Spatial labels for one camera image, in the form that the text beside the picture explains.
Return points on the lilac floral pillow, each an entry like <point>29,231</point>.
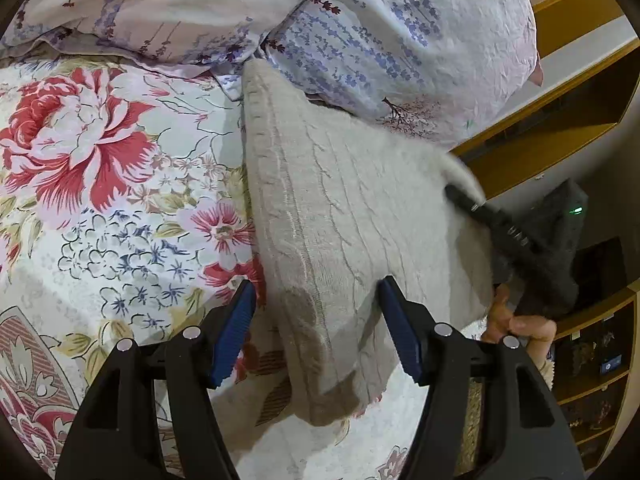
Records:
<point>438,69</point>

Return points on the beige cable-knit sweater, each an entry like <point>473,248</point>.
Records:
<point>338,205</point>

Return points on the person's right hand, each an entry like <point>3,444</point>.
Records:
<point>538,331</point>

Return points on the wooden headboard shelf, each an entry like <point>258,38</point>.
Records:
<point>568,128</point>

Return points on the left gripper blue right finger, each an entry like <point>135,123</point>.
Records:
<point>409,324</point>

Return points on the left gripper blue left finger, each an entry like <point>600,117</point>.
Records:
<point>225,329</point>

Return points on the white red floral bedsheet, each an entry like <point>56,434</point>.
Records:
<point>124,214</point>

